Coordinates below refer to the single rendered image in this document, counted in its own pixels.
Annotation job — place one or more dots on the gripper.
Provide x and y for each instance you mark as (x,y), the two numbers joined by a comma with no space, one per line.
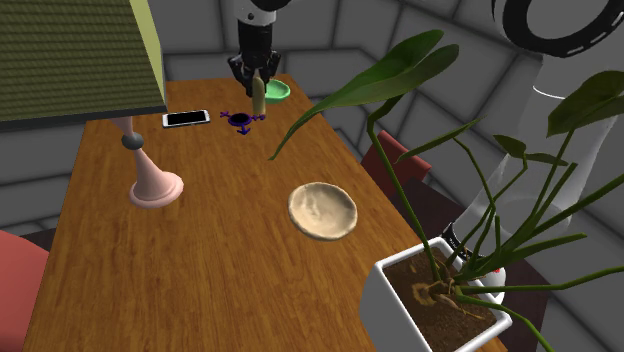
(254,44)

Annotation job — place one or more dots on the beige slim bottle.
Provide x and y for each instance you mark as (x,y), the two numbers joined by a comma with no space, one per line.
(258,100)

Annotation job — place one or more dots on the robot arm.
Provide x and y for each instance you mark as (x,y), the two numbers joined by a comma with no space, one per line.
(551,122)

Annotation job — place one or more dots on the green bowl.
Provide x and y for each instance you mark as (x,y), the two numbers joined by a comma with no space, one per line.
(278,91)

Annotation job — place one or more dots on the white smartphone with black screen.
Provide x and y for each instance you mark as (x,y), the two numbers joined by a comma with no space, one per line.
(186,118)

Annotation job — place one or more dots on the beige shallow bowl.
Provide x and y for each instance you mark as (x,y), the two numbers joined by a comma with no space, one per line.
(322,210)

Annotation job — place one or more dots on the red chair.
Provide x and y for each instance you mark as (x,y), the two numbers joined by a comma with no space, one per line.
(407,166)
(19,292)

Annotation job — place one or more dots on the pink lamp with green shade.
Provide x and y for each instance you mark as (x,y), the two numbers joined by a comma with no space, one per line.
(73,53)

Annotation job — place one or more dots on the wooden table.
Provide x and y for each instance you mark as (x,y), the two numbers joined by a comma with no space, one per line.
(209,253)

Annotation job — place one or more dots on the green plant in white pot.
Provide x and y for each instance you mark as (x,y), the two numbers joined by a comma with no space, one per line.
(419,312)

